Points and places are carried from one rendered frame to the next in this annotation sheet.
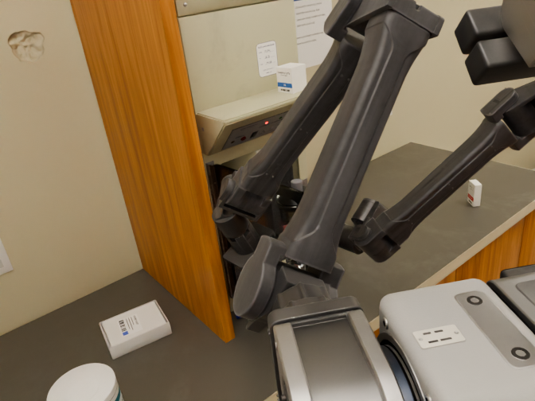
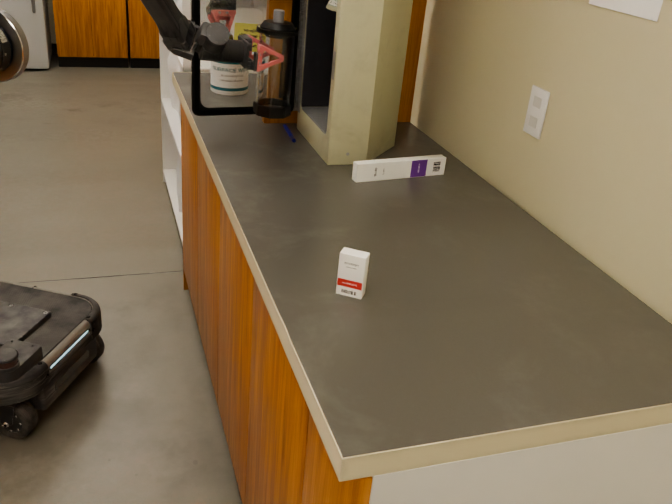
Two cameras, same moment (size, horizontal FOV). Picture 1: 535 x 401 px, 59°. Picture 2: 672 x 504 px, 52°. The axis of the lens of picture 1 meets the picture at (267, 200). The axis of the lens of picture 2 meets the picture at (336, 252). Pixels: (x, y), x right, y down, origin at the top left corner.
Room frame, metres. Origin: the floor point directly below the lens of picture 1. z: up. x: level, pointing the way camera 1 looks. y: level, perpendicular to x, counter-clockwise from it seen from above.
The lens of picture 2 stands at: (1.75, -1.80, 1.58)
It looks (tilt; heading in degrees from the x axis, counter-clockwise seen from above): 27 degrees down; 106
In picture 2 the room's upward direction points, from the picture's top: 6 degrees clockwise
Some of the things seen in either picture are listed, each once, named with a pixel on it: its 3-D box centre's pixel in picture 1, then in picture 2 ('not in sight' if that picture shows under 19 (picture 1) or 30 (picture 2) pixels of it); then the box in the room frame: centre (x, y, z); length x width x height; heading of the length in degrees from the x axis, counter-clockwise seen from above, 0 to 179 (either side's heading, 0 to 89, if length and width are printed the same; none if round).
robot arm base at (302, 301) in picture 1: (310, 334); not in sight; (0.37, -0.03, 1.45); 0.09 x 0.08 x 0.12; 95
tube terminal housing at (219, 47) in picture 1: (232, 155); (366, 6); (1.24, 0.08, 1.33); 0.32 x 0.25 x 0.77; 126
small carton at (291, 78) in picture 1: (291, 78); not in sight; (1.14, -0.09, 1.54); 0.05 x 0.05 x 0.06; 41
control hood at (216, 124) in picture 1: (268, 119); not in sight; (1.10, -0.03, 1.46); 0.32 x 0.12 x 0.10; 126
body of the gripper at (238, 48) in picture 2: not in sight; (234, 51); (0.97, -0.15, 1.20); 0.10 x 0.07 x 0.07; 128
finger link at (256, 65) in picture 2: not in sight; (264, 56); (1.05, -0.13, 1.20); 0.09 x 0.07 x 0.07; 38
